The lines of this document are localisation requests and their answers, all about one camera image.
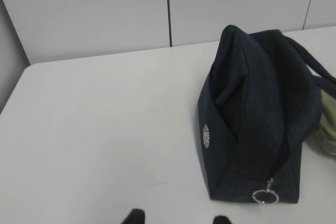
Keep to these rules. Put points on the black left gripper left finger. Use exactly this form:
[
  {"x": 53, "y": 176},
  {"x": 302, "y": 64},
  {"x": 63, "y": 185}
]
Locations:
[{"x": 135, "y": 216}]

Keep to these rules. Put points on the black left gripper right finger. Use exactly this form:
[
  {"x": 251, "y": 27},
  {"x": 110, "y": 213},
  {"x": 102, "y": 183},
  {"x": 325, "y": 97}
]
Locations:
[{"x": 221, "y": 220}]

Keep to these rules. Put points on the navy blue fabric bag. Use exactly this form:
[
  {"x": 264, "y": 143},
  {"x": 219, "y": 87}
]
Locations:
[{"x": 261, "y": 100}]

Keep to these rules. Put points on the green lidded glass container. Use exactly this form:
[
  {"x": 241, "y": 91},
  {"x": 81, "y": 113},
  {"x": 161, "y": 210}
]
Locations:
[{"x": 322, "y": 135}]

